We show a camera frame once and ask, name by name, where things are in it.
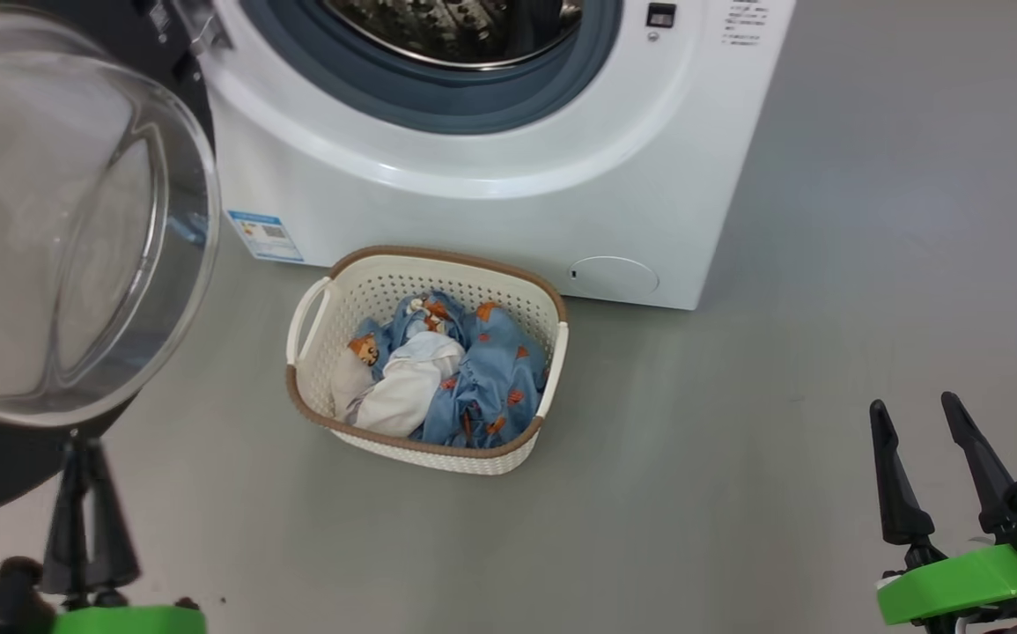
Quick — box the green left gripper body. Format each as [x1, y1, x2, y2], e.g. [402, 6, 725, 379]
[52, 603, 207, 634]

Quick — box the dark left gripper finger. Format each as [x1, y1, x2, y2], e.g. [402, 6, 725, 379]
[85, 438, 141, 589]
[41, 438, 89, 593]

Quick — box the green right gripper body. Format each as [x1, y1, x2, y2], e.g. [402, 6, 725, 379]
[876, 544, 1017, 634]

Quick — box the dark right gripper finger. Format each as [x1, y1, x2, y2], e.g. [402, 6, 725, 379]
[869, 399, 936, 545]
[941, 392, 1017, 536]

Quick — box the black-rimmed glass washer door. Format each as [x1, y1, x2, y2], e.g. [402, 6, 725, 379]
[0, 0, 222, 529]

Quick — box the white garment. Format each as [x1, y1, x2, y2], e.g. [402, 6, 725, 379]
[332, 331, 467, 439]

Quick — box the blue cartoon-print garment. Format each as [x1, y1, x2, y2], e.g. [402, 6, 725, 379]
[348, 291, 553, 449]

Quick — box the white front-load washing machine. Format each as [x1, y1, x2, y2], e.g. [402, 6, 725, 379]
[175, 0, 798, 311]

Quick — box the grey rubber door gasket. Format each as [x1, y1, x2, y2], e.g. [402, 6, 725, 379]
[238, 0, 625, 136]

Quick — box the cream perforated laundry basket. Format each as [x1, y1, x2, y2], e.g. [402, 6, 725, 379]
[285, 246, 570, 476]

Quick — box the blue energy label sticker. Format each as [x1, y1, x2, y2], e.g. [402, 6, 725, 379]
[227, 210, 306, 263]

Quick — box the round white filter cover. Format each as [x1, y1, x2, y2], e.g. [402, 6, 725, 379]
[569, 255, 660, 298]

